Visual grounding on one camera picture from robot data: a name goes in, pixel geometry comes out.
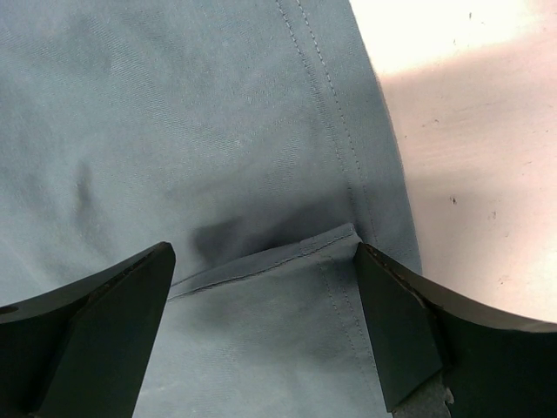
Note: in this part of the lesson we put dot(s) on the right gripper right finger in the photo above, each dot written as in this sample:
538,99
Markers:
439,353

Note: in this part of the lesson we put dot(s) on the blue-grey t-shirt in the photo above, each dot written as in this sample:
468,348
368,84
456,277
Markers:
251,135

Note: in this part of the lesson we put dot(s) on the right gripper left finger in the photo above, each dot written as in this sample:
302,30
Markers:
82,350

